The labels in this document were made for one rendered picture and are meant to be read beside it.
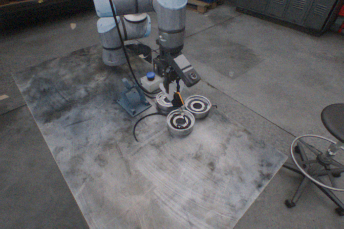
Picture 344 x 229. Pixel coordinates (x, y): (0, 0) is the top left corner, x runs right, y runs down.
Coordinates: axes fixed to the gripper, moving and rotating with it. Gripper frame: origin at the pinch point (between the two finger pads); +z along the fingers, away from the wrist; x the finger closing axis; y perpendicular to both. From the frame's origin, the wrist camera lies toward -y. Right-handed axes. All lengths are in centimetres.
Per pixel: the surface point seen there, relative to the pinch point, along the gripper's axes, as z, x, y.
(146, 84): 9.7, -3.5, 23.1
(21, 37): 94, 10, 340
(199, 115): 10.3, -7.4, -5.9
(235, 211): 13.1, 10.4, -35.5
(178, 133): 10.8, 4.3, -6.5
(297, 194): 84, -58, -54
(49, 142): 13.3, 40.3, 23.5
